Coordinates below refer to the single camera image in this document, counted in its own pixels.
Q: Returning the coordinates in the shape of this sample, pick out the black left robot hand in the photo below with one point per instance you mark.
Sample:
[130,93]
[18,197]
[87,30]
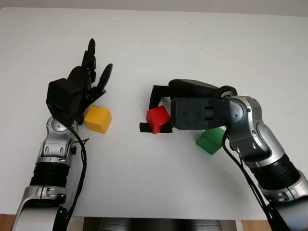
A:
[79,74]

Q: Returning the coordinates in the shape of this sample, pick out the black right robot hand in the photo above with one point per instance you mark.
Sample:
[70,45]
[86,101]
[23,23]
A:
[190,87]

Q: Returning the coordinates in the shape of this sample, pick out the red wooden block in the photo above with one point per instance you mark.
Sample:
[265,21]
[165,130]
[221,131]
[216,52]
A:
[157,115]

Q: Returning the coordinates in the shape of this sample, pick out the yellow wooden block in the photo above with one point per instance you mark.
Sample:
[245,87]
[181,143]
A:
[96,118]

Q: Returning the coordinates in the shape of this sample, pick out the green wooden block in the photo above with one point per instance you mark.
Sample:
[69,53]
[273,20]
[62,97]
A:
[211,139]

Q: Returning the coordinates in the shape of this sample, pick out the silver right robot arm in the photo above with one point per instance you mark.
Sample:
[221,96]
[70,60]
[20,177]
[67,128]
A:
[252,115]

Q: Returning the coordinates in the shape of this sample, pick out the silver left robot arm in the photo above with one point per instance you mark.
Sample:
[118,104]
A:
[55,144]

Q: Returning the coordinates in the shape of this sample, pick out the black tape mark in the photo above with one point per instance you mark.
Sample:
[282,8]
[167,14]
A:
[144,127]

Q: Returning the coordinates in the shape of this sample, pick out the dark grey robot torso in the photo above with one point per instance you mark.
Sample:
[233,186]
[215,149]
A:
[156,225]

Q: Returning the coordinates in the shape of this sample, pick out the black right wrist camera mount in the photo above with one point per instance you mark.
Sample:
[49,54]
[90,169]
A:
[192,113]

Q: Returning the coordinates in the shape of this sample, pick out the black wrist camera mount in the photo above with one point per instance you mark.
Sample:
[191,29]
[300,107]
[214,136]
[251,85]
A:
[63,98]
[192,113]

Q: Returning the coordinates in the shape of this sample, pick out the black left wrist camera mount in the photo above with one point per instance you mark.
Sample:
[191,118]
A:
[63,98]

